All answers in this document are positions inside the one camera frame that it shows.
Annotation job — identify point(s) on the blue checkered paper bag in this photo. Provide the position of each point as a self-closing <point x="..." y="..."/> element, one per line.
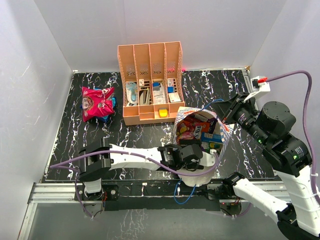
<point x="202" y="175"/>

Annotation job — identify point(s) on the blue snack packet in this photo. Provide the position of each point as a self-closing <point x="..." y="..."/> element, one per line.
<point x="111" y="105"/>

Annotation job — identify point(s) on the orange Fox's candy bag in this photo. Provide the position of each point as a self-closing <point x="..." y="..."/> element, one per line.
<point x="191" y="131"/>

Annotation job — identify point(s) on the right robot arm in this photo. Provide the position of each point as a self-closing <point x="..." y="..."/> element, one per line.
<point x="298" y="219"/>

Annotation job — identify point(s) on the orange desk organizer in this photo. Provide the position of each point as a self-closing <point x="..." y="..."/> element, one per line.
<point x="146" y="64"/>

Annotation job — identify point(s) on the green snack packet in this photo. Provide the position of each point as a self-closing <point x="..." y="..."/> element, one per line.
<point x="211" y="145"/>

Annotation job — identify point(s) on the pink red snack packet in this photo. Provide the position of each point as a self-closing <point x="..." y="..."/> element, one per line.
<point x="96" y="102"/>

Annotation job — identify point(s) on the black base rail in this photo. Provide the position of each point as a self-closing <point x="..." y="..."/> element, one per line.
<point x="162" y="195"/>

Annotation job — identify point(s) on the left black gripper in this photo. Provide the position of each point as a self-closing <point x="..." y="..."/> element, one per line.
<point x="195" y="164"/>

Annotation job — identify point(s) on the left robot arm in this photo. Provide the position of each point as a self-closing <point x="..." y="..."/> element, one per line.
<point x="100" y="157"/>

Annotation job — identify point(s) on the blue eraser block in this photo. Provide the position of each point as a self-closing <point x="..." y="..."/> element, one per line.
<point x="156" y="86"/>

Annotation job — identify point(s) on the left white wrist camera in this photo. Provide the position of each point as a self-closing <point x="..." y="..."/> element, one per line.
<point x="210" y="158"/>

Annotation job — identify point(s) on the white red small box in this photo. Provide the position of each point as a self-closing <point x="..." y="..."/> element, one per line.
<point x="174" y="97"/>

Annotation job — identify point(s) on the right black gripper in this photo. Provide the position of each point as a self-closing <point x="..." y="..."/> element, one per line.
<point x="226" y="109"/>

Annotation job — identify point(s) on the light blue tape dispenser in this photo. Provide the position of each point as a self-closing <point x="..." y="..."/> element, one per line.
<point x="132" y="92"/>

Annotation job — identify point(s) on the yellow orange sticky notes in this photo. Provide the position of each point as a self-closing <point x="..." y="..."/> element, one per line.
<point x="163" y="112"/>

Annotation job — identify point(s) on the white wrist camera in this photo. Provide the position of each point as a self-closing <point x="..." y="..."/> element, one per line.
<point x="259" y="87"/>
<point x="210" y="158"/>

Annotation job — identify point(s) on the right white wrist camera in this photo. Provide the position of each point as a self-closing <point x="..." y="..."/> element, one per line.
<point x="259" y="87"/>

